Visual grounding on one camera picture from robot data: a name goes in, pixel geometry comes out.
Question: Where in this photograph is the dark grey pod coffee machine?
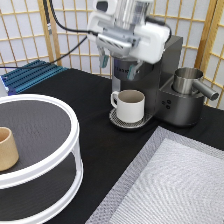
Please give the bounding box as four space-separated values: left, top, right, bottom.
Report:
109 36 204 130

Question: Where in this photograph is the steel milk frother jug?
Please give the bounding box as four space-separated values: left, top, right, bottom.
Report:
173 67 219 101

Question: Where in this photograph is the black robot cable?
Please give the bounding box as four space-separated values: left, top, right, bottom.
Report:
0 0 99 69

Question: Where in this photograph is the white ceramic mug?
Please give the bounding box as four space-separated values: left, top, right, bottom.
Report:
110 90 145 123

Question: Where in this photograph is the white two-tier round shelf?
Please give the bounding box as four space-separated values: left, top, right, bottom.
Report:
0 94 83 224

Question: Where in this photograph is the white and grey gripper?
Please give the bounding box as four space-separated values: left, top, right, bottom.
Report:
87 0 171 81

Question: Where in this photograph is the blue ribbed metal block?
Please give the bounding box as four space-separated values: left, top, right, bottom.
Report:
2 60 66 95

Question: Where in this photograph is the wooden shoji folding screen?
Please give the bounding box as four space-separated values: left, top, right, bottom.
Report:
0 0 224 110

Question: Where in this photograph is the grey woven placemat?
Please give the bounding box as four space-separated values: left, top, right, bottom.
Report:
85 127 224 224

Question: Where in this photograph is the tan wooden cup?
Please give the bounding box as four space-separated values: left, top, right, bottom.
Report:
0 127 19 171

